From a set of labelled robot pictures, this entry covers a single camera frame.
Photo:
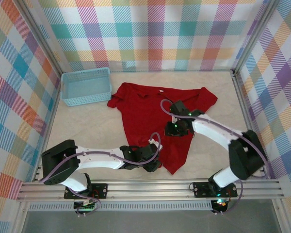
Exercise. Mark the red t-shirt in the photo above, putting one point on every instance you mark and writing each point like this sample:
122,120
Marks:
145,114

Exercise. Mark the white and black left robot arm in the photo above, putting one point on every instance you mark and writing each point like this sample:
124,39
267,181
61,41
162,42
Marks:
97,159

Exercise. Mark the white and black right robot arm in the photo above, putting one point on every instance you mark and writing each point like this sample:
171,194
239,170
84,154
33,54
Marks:
218,133

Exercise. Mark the light blue plastic basket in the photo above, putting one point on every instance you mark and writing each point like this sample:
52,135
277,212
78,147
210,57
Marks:
85,85

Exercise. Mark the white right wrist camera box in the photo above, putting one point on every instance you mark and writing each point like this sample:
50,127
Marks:
174,119

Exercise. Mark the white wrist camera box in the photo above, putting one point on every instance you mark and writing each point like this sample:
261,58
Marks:
157,145
174,119

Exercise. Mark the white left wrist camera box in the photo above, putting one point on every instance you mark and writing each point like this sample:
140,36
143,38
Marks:
157,145

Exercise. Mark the aluminium mounting rail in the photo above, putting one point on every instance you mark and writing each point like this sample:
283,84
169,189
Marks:
148,189

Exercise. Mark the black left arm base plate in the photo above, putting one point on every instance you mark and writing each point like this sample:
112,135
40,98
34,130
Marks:
101,190

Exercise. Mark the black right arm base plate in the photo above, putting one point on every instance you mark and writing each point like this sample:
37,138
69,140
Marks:
200,189

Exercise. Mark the aluminium table edge rail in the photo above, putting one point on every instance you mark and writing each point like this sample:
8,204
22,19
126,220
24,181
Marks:
52,114
243,106

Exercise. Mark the aluminium frame post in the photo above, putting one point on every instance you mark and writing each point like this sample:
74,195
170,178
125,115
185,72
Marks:
254,36
42,36

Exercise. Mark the aluminium lower frame bar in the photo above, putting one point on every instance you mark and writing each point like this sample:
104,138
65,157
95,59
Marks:
19,218
281,218

